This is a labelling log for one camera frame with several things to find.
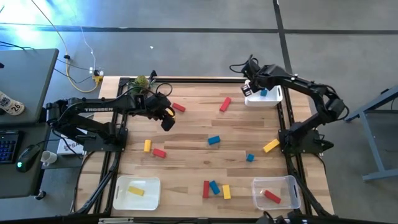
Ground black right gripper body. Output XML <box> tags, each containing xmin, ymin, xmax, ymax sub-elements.
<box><xmin>248</xmin><ymin>63</ymin><xmax>284</xmax><ymax>90</ymax></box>

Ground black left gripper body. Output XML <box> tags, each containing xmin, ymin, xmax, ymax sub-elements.
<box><xmin>143</xmin><ymin>92</ymin><xmax>177</xmax><ymax>132</ymax></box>

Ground small green potted plant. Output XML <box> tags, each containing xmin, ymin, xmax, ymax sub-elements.
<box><xmin>127</xmin><ymin>74</ymin><xmax>156</xmax><ymax>97</ymax></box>

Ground long yellow rectangular block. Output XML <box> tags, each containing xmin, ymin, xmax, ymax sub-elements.
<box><xmin>262</xmin><ymin>138</ymin><xmax>280</xmax><ymax>154</ymax></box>

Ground blue cylinder block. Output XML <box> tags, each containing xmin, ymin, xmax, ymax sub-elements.
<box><xmin>208</xmin><ymin>180</ymin><xmax>221</xmax><ymax>195</ymax></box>

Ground white printed box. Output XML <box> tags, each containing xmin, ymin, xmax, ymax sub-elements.
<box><xmin>57</xmin><ymin>134</ymin><xmax>86</xmax><ymax>156</ymax></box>

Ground clear plastic bin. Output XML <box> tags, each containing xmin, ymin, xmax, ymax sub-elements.
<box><xmin>251</xmin><ymin>175</ymin><xmax>302</xmax><ymax>211</ymax></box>

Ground white cup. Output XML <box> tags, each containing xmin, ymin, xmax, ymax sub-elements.
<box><xmin>40</xmin><ymin>150</ymin><xmax>58</xmax><ymax>167</ymax></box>

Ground grey metal table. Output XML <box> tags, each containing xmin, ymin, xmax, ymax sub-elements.
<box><xmin>344</xmin><ymin>85</ymin><xmax>398</xmax><ymax>183</ymax></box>

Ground black computer mouse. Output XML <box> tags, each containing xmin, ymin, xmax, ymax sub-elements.
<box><xmin>16</xmin><ymin>144</ymin><xmax>42</xmax><ymax>173</ymax></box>

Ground black keyboard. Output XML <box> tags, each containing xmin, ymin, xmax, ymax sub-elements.
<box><xmin>0</xmin><ymin>129</ymin><xmax>24</xmax><ymax>165</ymax></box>

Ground dark grey desk top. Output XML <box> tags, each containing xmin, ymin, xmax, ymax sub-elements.
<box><xmin>0</xmin><ymin>123</ymin><xmax>48</xmax><ymax>200</ymax></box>

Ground white plastic bin with handles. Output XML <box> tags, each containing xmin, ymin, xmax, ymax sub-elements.
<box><xmin>243</xmin><ymin>78</ymin><xmax>284</xmax><ymax>108</ymax></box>
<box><xmin>112</xmin><ymin>175</ymin><xmax>162</xmax><ymax>211</ymax></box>

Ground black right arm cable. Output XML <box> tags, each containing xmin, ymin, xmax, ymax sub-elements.
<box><xmin>229</xmin><ymin>54</ymin><xmax>261</xmax><ymax>75</ymax></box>

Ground black aluminium table frame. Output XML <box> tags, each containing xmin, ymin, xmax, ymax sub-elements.
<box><xmin>70</xmin><ymin>68</ymin><xmax>336</xmax><ymax>218</ymax></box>

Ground thin white cable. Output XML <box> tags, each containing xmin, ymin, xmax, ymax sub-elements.
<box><xmin>73</xmin><ymin>12</ymin><xmax>97</xmax><ymax>74</ymax></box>

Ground yellow cable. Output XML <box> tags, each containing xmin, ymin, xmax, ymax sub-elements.
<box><xmin>30</xmin><ymin>0</ymin><xmax>103</xmax><ymax>94</ymax></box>

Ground silver metal bracket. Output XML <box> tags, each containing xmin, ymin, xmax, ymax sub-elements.
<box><xmin>98</xmin><ymin>217</ymin><xmax>134</xmax><ymax>224</ymax></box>

